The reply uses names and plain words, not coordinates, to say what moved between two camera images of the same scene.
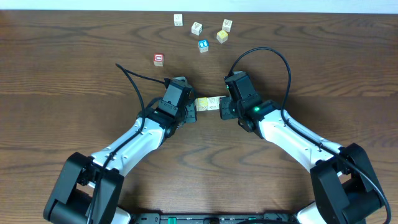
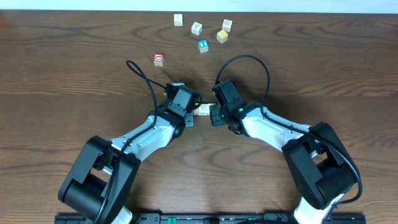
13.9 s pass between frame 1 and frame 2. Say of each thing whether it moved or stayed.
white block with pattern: moved
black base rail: stayed
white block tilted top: stayed
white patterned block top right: stayed
